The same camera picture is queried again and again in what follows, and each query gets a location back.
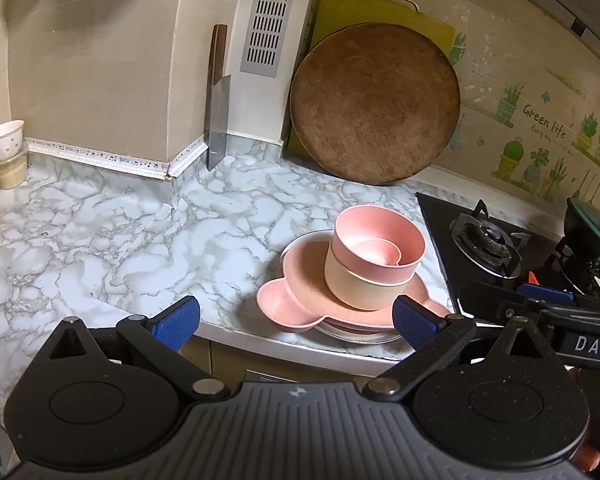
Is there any round wooden cutting board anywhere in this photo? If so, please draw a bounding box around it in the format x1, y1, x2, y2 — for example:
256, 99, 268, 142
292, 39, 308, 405
289, 22, 462, 186

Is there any pink mouse-shaped plate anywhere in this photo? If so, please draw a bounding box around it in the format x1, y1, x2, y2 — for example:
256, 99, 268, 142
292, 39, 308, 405
256, 241, 443, 335

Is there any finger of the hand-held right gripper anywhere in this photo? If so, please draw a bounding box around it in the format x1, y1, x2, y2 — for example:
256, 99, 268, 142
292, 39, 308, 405
457, 287, 546, 323
516, 282, 600, 311

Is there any white round plate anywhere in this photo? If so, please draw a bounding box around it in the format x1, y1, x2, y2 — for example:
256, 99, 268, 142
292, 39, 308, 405
280, 230, 416, 346

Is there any grey vent grille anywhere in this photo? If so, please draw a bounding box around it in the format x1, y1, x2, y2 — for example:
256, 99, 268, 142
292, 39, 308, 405
240, 0, 301, 78

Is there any large pink bowl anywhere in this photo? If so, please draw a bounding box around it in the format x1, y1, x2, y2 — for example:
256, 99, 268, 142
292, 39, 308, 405
330, 205, 426, 277

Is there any black gas stove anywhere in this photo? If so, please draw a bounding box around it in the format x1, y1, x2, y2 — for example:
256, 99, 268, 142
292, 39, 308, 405
415, 191, 600, 341

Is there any person's right hand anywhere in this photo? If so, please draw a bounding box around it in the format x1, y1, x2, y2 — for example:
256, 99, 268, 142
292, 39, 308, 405
574, 442, 600, 473

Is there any clear plastic container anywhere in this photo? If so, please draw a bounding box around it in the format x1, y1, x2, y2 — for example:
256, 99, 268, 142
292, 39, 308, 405
0, 142, 30, 191

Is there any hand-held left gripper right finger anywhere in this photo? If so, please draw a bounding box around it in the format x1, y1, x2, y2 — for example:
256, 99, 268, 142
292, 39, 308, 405
362, 295, 561, 404

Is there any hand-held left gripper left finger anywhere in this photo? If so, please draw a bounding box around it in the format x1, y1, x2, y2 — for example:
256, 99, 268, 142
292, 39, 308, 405
35, 296, 231, 402

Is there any patterned white edge trim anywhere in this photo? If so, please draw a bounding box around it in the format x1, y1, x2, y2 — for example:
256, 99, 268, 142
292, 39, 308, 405
24, 135, 211, 181

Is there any cream bowl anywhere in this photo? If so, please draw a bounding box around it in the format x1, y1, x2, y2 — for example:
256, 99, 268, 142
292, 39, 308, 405
324, 247, 421, 311

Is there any cleaver with wooden handle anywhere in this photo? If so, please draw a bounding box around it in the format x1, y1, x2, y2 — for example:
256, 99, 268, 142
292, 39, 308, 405
206, 24, 230, 172

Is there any black burner grate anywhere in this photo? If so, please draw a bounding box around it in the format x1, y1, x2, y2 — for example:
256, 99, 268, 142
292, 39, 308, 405
449, 200, 523, 278

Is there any plant pattern wall sticker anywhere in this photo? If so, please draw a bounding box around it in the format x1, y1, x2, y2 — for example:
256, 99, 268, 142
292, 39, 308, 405
460, 0, 600, 206

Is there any small pink teardrop dish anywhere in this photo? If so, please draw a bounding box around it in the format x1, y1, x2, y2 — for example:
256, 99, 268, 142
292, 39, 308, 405
347, 239, 406, 267

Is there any yellow plastic cutting board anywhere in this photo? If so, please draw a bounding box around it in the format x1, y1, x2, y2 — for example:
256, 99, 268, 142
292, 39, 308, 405
285, 0, 468, 161

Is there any white floral bowl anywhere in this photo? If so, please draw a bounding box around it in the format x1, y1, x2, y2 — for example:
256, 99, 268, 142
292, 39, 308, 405
0, 120, 26, 162

